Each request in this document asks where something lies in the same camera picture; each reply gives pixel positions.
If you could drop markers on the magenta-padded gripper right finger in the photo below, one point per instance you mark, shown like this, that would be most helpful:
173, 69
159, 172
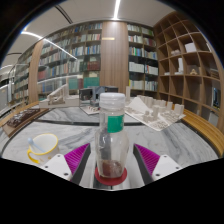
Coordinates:
163, 165

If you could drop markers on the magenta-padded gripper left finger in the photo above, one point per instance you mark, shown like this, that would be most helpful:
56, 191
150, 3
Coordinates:
60, 165

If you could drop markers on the clear plastic bottle green label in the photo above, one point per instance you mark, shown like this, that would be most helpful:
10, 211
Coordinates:
111, 143

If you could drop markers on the light blue spoon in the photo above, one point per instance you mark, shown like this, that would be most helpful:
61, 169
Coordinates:
30, 141

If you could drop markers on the white city block model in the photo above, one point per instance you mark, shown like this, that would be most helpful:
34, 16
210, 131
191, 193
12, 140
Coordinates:
153, 115

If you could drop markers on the curved wooden bench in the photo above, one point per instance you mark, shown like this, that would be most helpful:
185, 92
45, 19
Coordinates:
205, 131
13, 111

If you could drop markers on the dark model on wooden board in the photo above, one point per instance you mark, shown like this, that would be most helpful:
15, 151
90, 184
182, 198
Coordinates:
21, 118

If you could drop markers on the small white site model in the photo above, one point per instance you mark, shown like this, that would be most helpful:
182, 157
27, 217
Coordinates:
89, 109

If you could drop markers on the white sloped building model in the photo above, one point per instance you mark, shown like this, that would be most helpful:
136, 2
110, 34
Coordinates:
58, 98

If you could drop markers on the black building model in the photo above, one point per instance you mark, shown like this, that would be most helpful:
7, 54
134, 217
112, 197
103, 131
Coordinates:
91, 93

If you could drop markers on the book-filled bookcase behind glass railing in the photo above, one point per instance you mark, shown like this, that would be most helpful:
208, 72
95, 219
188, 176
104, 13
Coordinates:
23, 80

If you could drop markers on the wooden cubby shelf unit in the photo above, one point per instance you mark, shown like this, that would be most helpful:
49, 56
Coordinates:
188, 73

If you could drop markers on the narrow book-filled bookcase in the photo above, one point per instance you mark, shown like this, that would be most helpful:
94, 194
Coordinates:
143, 60

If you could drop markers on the wide book-filled bookcase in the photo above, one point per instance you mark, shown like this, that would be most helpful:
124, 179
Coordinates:
71, 56

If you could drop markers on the curved ceiling light strip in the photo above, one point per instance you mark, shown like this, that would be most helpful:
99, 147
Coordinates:
43, 38

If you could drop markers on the straight ceiling light strip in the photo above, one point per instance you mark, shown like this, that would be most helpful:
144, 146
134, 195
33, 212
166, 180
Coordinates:
117, 8

